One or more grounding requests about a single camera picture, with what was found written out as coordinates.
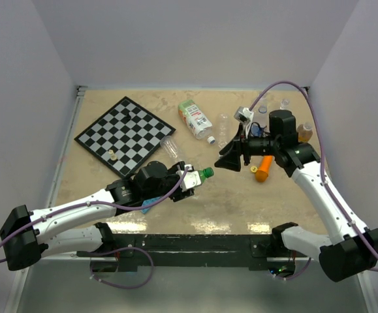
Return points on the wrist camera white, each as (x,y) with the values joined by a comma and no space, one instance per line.
(192,178)
(244,115)

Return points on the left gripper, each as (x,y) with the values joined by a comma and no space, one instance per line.
(179,193)

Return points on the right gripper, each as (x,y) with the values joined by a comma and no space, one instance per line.
(232,160)

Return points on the orange tea bottle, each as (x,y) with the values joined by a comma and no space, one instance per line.
(305,132)

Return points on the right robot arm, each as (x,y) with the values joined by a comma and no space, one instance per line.
(349,247)

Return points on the blue studded baseplate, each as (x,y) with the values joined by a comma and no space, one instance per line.
(149,204)

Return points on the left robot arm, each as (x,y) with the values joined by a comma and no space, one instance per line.
(28,236)

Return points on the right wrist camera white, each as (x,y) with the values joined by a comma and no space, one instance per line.
(244,115)

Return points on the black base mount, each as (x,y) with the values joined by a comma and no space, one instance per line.
(245,251)

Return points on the orange plastic carrot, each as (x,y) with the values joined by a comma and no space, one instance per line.
(262,172)

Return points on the cream chess piece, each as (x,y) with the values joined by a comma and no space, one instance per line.
(112,155)

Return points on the blue label water bottle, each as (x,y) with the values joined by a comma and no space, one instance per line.
(260,120)

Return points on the green plastic bottle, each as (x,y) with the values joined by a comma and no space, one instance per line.
(205,174)

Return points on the black white chessboard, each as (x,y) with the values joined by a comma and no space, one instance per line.
(133,141)

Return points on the aluminium frame rail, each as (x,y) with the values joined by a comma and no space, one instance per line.
(80,92)

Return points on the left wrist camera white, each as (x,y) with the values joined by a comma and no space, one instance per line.
(192,178)

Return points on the juice bottle with white label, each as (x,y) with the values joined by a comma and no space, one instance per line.
(196,121)

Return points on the clear bottle back row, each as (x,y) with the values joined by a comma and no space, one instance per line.
(263,101)

